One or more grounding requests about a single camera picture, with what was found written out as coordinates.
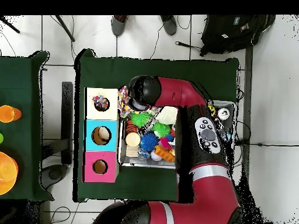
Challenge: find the green spiky ball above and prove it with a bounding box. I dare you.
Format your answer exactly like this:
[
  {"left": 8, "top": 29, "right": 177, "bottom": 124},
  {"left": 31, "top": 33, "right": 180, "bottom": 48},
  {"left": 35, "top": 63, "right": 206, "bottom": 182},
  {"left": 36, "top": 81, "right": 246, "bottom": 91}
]
[{"left": 130, "top": 111, "right": 151, "bottom": 128}]

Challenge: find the white patterned cloth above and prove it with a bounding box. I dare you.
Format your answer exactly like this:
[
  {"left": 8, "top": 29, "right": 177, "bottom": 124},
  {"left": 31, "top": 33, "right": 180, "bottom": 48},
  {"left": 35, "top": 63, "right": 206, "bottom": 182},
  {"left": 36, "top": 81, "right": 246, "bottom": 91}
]
[{"left": 91, "top": 94, "right": 111, "bottom": 112}]

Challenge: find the orange plastic bowl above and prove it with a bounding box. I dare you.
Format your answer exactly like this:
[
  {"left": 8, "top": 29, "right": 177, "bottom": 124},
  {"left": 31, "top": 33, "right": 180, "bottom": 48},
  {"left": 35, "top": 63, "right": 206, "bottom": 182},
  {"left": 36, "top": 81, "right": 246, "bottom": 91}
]
[{"left": 0, "top": 151, "right": 19, "bottom": 196}]

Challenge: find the black tripod leg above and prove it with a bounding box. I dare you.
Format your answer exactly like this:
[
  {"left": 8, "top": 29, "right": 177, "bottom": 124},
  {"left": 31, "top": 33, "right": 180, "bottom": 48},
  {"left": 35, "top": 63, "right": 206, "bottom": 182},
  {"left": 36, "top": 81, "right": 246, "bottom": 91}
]
[
  {"left": 55, "top": 15, "right": 75, "bottom": 43},
  {"left": 0, "top": 16, "right": 22, "bottom": 34}
]

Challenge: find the blue spiky ball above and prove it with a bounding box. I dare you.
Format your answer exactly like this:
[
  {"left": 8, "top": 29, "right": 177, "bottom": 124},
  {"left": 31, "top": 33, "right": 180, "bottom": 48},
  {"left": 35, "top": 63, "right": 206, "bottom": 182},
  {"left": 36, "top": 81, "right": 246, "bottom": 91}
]
[{"left": 140, "top": 132, "right": 160, "bottom": 152}]

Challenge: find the grey round base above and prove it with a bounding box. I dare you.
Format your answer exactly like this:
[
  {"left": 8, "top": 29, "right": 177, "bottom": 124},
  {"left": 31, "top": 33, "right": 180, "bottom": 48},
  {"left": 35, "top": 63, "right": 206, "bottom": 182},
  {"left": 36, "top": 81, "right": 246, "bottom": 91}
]
[{"left": 41, "top": 164, "right": 68, "bottom": 190}]

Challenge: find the black cable with plug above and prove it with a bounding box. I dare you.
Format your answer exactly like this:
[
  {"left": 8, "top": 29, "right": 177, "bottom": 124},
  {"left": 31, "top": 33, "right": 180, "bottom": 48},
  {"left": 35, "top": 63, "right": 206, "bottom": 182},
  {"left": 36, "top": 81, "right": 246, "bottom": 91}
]
[{"left": 175, "top": 41, "right": 203, "bottom": 51}]

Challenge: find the polka-dot cloth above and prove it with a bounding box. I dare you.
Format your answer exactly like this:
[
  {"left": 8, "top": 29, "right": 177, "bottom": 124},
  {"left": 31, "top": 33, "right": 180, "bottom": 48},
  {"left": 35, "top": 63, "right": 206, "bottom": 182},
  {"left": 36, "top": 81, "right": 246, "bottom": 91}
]
[{"left": 117, "top": 85, "right": 134, "bottom": 118}]

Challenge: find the thin black floor cable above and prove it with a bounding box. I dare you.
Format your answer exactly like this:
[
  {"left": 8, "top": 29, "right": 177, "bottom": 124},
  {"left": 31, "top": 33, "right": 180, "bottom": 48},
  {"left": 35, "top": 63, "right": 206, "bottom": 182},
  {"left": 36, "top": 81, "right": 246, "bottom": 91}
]
[{"left": 149, "top": 20, "right": 166, "bottom": 60}]

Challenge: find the tan round wooden block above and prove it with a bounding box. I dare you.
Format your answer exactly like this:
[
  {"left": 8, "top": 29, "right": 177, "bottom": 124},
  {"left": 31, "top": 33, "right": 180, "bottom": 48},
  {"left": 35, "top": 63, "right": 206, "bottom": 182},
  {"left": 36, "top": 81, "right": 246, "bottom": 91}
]
[{"left": 126, "top": 131, "right": 142, "bottom": 148}]

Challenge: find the black backpack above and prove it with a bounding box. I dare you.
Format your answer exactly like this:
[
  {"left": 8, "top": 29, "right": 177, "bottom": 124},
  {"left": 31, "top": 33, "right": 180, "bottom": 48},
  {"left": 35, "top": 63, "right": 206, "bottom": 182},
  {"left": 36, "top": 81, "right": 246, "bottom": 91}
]
[{"left": 200, "top": 15, "right": 276, "bottom": 57}]

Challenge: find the orange plastic cup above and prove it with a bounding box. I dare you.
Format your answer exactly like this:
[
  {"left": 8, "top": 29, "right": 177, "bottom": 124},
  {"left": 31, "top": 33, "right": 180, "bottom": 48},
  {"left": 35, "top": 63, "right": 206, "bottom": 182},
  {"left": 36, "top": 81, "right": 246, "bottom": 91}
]
[{"left": 0, "top": 105, "right": 22, "bottom": 124}]

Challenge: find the clear mesh bin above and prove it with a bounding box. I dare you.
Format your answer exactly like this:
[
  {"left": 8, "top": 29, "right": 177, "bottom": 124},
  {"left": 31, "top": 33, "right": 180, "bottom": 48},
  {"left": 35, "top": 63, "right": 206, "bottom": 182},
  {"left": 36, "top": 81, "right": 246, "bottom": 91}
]
[{"left": 118, "top": 94, "right": 237, "bottom": 170}]

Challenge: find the wooden box with three holes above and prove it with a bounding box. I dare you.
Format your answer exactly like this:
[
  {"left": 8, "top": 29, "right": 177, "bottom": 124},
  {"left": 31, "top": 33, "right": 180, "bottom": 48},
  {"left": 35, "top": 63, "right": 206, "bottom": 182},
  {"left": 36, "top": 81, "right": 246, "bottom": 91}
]
[{"left": 84, "top": 87, "right": 120, "bottom": 184}]

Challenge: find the dark green side tablecloth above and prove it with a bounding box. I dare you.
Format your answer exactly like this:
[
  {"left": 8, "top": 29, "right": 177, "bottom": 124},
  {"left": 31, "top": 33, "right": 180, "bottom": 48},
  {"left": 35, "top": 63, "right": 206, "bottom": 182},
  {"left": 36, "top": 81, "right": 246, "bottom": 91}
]
[{"left": 0, "top": 50, "right": 53, "bottom": 201}]

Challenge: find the orange plastic toy brick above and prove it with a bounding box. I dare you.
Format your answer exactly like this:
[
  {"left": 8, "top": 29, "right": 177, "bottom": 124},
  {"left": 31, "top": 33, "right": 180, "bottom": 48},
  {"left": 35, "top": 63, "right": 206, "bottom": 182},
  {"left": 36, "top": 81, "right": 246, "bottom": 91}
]
[{"left": 154, "top": 145, "right": 176, "bottom": 163}]

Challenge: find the cream yellow cloth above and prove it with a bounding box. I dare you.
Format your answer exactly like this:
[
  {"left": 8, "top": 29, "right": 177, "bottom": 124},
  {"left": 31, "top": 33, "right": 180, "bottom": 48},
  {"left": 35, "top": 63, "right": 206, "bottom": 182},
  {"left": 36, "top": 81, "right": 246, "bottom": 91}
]
[{"left": 156, "top": 106, "right": 179, "bottom": 125}]

